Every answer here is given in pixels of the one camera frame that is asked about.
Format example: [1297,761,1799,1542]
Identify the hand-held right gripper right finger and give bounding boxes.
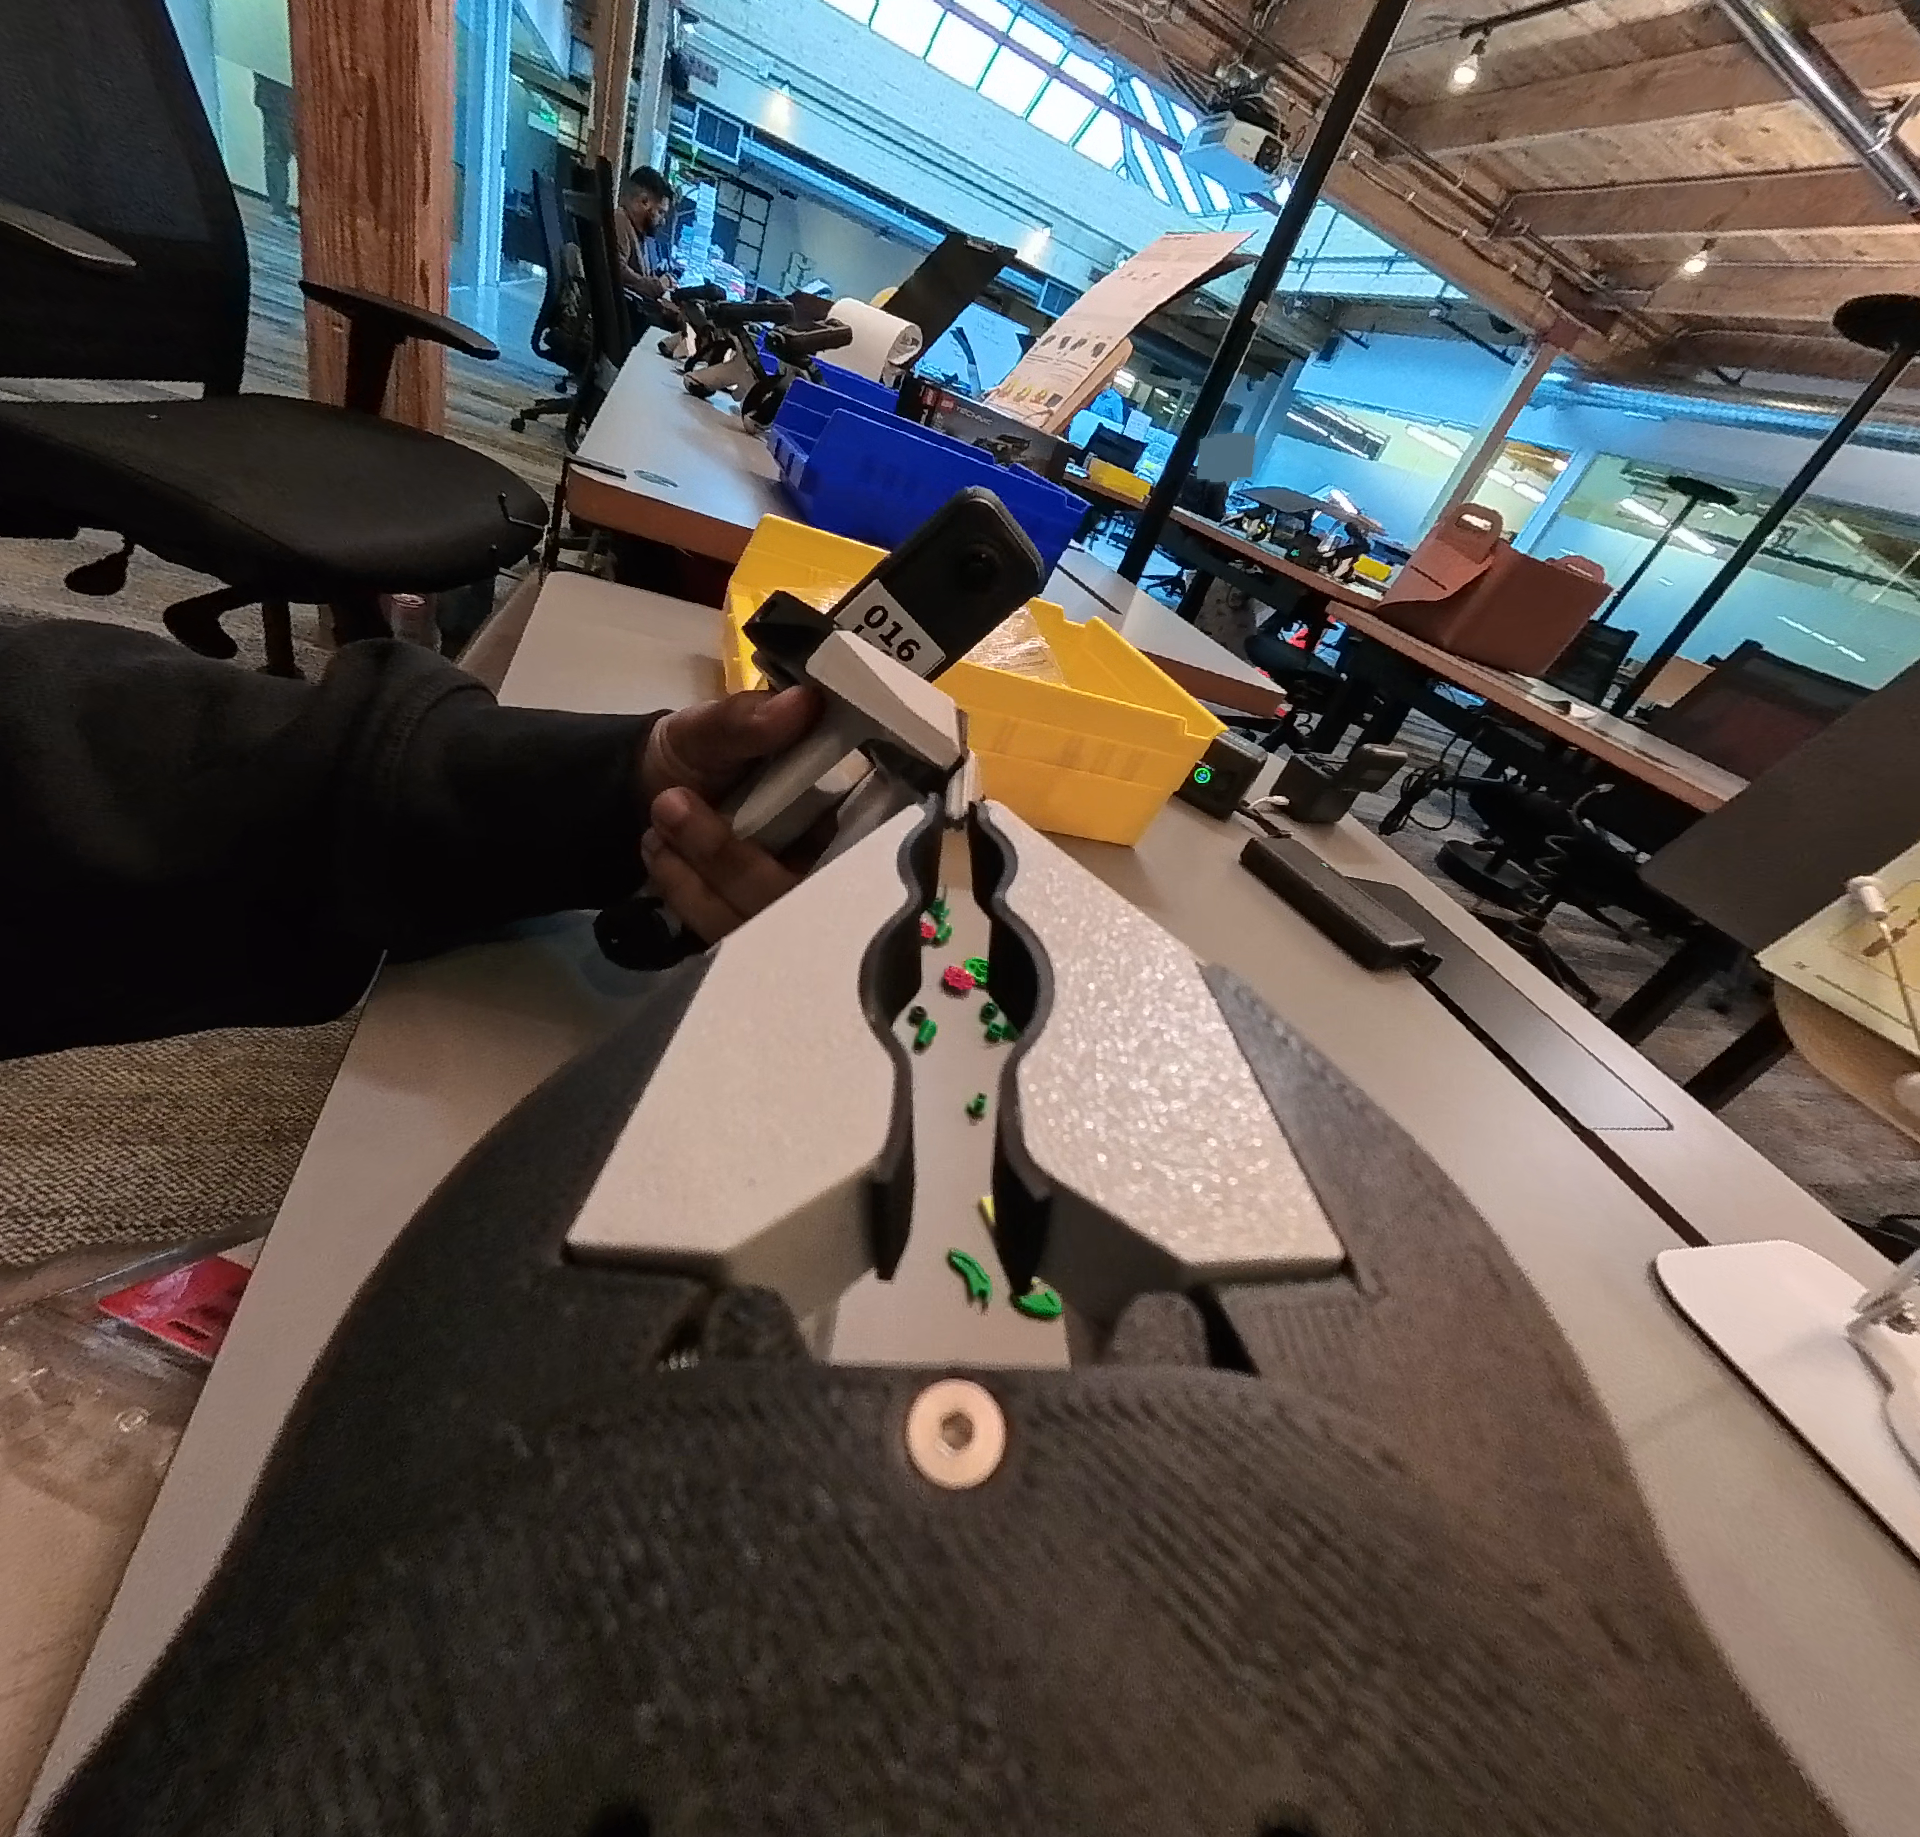
[966,801,1350,1340]

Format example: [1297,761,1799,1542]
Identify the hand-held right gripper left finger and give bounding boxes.
[564,801,947,1361]

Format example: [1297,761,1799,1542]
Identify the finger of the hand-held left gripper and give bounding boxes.
[819,630,977,785]
[837,756,983,845]

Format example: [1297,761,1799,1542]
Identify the small toy pieces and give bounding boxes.
[898,889,1068,1324]

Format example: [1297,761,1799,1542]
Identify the white page clip with wire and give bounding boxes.
[1847,877,1920,1036]

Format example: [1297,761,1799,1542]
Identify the person's left forearm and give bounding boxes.
[0,614,669,1062]

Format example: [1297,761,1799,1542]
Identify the person's left hand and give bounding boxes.
[642,686,826,950]

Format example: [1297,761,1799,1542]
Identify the blue plastic bin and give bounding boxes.
[766,402,1097,568]
[757,351,909,435]

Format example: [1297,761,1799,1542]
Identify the yellow plastic bin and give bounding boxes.
[720,512,1227,845]

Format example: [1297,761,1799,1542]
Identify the flat black power bank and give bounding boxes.
[1242,836,1427,970]

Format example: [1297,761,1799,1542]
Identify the black cardboard box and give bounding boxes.
[895,378,1080,485]

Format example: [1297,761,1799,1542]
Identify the white paper roll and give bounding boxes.
[826,295,927,382]

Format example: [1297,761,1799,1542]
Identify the black charging case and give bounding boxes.
[1172,732,1270,821]

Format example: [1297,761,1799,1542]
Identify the small black charger box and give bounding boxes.
[1274,747,1411,826]

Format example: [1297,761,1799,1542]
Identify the black display board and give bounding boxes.
[877,232,1019,353]

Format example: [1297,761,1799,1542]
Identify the black office chair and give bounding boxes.
[0,0,553,676]
[509,157,632,444]

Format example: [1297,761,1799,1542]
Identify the printed poster board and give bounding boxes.
[982,227,1259,435]

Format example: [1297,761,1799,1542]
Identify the wooden office desk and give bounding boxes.
[1169,509,1756,819]

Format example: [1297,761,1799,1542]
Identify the brown bag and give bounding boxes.
[1372,505,1614,680]

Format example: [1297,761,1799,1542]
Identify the red package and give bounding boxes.
[93,1250,257,1366]

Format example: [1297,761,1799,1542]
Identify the black metal pole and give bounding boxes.
[1117,0,1454,585]

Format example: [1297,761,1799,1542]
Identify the wooden pillar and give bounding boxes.
[283,0,459,435]

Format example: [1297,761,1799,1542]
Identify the ceiling projector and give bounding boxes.
[1176,106,1292,201]

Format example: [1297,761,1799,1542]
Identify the white book stand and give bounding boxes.
[1653,989,1920,1556]

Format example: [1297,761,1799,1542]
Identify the black backdrop board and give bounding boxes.
[1639,695,1920,956]

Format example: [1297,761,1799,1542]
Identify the clear plastic bag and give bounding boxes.
[0,1220,279,1509]

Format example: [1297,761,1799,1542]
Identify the black floor lamp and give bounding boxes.
[1611,292,1920,720]
[1626,477,1741,623]

